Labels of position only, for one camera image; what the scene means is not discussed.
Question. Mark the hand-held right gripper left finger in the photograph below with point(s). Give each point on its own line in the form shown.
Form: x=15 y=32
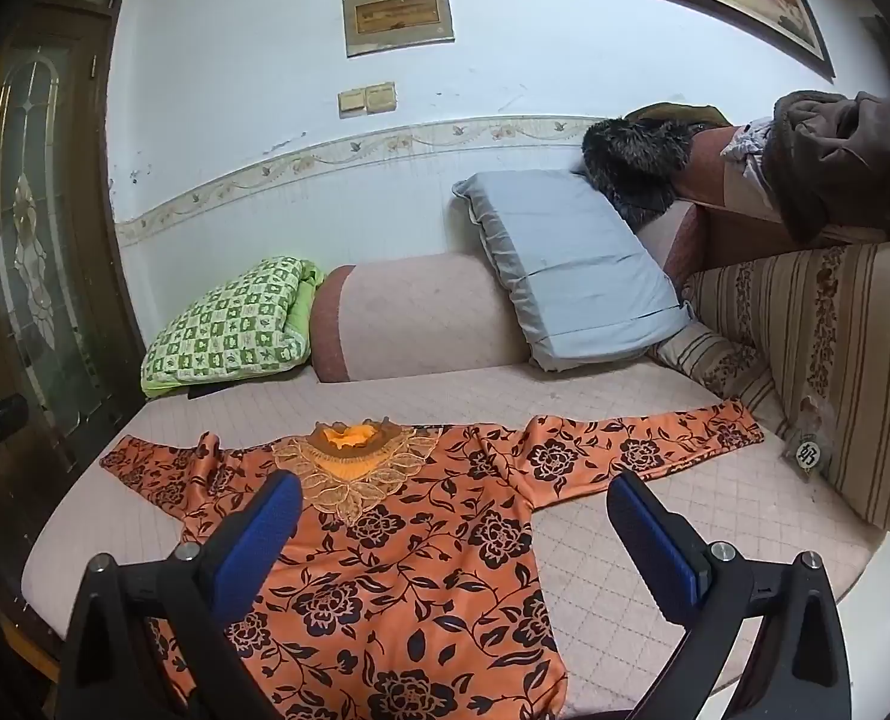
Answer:
x=265 y=532

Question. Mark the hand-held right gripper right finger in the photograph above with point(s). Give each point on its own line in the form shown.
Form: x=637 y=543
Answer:
x=647 y=540

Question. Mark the orange floral shirt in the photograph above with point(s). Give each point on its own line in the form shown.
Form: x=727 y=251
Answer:
x=415 y=577

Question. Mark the beige quilted sofa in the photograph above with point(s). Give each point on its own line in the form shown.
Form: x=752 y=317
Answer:
x=752 y=514

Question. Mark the round tag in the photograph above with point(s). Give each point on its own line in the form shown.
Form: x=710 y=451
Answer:
x=811 y=456

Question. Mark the wooden door with stained glass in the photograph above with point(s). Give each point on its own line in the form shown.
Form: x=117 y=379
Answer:
x=33 y=240

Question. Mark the green checkered pillow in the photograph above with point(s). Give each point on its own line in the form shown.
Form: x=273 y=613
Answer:
x=227 y=322

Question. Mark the striped sofa back cushion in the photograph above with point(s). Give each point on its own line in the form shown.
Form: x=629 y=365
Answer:
x=827 y=330

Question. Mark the grey pillow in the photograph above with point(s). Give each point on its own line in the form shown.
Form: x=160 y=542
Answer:
x=565 y=270

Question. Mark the dark fur garment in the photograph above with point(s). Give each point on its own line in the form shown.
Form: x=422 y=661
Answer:
x=632 y=161

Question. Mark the white patterned cloth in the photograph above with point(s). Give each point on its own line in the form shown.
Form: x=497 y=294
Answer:
x=749 y=157

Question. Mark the olive cloth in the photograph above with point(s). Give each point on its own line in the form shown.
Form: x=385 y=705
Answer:
x=677 y=112

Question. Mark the brown jacket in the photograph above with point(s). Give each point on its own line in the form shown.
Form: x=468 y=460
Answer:
x=842 y=157

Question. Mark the beige light switch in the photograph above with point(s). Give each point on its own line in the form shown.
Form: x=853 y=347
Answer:
x=381 y=97
x=353 y=103

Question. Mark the framed wall plaque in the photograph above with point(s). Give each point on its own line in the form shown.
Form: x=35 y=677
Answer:
x=398 y=15

